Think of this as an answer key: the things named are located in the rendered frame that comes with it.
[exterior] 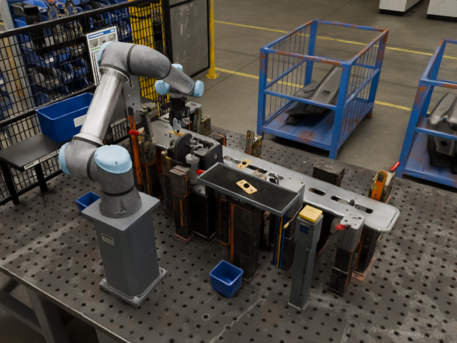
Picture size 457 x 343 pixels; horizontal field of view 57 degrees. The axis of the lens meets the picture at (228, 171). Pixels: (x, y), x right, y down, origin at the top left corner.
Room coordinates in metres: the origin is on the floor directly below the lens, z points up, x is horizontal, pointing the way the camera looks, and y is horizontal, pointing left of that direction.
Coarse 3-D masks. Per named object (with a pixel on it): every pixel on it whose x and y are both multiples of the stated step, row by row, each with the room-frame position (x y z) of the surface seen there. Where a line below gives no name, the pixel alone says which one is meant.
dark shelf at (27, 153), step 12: (120, 108) 2.24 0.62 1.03; (120, 120) 2.11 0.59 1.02; (24, 144) 1.82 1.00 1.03; (36, 144) 1.82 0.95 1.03; (48, 144) 1.82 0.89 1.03; (60, 144) 1.82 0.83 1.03; (0, 156) 1.72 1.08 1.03; (12, 156) 1.71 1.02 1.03; (24, 156) 1.71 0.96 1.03; (36, 156) 1.71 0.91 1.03; (48, 156) 1.74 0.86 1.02; (24, 168) 1.63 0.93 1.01
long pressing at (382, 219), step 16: (160, 128) 2.06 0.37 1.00; (160, 144) 1.87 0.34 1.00; (224, 160) 1.73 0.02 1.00; (240, 160) 1.73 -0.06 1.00; (256, 160) 1.73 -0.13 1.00; (288, 176) 1.59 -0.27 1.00; (304, 176) 1.59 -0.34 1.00; (304, 192) 1.47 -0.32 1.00; (336, 192) 1.47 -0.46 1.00; (352, 192) 1.47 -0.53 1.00; (320, 208) 1.36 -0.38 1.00; (336, 208) 1.36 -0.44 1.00; (352, 208) 1.36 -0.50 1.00; (368, 208) 1.36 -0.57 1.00; (384, 208) 1.36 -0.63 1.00; (368, 224) 1.25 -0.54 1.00; (384, 224) 1.26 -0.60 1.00
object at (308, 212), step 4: (304, 208) 1.15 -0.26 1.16; (308, 208) 1.15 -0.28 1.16; (312, 208) 1.15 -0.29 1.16; (300, 212) 1.13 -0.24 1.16; (304, 212) 1.13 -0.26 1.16; (308, 212) 1.13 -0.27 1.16; (312, 212) 1.13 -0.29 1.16; (316, 212) 1.13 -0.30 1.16; (320, 212) 1.13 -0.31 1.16; (304, 216) 1.11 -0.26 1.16; (308, 216) 1.11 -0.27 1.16; (312, 216) 1.11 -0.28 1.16; (316, 216) 1.11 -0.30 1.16; (312, 220) 1.10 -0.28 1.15
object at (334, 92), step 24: (312, 24) 4.61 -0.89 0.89; (336, 24) 4.50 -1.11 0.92; (264, 48) 3.63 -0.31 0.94; (312, 48) 4.60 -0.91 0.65; (384, 48) 4.21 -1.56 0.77; (264, 72) 3.62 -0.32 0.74; (288, 72) 4.13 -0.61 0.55; (336, 72) 4.20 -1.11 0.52; (264, 96) 3.64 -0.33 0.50; (288, 96) 3.50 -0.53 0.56; (312, 96) 3.61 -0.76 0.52; (336, 96) 3.64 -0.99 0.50; (264, 120) 3.66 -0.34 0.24; (288, 120) 3.74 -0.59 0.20; (312, 120) 3.82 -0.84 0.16; (336, 120) 3.25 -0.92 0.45; (360, 120) 3.84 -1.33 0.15; (312, 144) 3.35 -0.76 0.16; (336, 144) 3.24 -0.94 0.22
